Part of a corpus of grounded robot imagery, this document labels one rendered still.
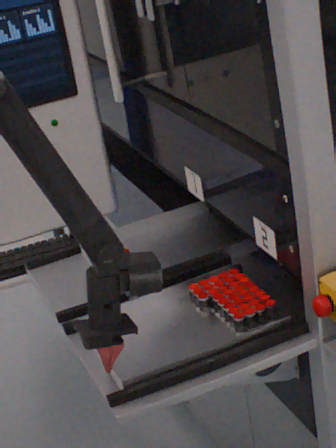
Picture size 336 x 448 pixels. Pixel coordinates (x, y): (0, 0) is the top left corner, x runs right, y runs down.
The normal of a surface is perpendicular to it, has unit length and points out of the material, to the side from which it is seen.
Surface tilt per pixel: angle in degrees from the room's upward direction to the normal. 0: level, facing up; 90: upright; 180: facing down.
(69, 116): 90
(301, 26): 90
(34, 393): 0
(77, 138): 90
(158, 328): 0
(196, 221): 0
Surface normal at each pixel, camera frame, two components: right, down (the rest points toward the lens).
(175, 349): -0.17, -0.89
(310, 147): 0.37, 0.33
